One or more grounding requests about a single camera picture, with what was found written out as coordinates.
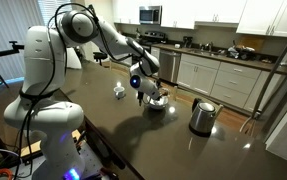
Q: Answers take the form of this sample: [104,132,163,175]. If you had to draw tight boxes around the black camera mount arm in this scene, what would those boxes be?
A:
[0,40,26,61]

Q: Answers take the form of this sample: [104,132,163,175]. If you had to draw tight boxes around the white lower kitchen cabinets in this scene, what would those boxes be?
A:
[149,46,286,113]

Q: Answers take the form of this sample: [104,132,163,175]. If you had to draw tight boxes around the stainless steel microwave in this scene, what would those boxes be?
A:
[138,5,163,25]

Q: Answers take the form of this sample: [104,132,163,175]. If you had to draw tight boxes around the stainless steel dishwasher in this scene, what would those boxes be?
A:
[158,49,182,84]

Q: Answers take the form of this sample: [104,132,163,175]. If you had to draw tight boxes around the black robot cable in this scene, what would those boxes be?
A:
[12,3,144,180]

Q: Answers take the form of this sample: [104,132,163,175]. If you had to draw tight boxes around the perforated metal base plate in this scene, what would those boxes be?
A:
[11,141,106,180]

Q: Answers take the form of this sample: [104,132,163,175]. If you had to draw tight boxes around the white ceramic bowl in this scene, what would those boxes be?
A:
[147,94,170,111]

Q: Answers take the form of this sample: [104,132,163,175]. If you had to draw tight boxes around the pale wooden chair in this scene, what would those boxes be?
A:
[172,85,225,119]

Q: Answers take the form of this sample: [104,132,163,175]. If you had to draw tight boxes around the cluttered dish rack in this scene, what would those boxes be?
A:
[227,43,257,62]

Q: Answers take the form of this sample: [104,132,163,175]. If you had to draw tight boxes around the grey metal stand pole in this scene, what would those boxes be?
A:
[238,19,287,134]

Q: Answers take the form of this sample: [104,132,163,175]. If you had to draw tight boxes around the chrome sink faucet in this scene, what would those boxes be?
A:
[202,41,215,53]

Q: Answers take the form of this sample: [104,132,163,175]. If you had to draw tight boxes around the black stool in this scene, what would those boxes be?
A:
[92,51,109,67]

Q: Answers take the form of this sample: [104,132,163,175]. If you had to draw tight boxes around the wooden cutting board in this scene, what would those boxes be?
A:
[239,34,267,53]

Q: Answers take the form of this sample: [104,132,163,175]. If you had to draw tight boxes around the stainless steel electric kettle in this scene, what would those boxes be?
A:
[188,97,219,137]

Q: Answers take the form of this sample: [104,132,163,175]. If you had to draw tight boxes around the white tapered object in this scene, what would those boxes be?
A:
[65,46,83,70]

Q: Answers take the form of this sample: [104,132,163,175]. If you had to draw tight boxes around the white kitchen cabinets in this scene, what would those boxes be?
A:
[112,0,287,38]
[149,46,286,113]

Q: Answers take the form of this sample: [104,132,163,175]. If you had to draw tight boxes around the white ceramic mug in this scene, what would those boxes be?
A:
[113,85,126,100]

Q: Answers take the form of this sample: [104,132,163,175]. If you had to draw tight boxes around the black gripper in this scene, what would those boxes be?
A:
[149,79,171,102]

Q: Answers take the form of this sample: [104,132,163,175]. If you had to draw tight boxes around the black coffee maker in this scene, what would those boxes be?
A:
[182,35,194,49]

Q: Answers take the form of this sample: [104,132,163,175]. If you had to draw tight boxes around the dark kitchen countertop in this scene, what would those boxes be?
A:
[151,43,287,75]

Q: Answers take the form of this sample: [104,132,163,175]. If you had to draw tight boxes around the white window blinds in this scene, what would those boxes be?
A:
[0,0,74,83]

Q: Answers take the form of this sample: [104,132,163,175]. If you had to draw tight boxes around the white upper kitchen cabinets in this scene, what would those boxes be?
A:
[112,0,287,38]

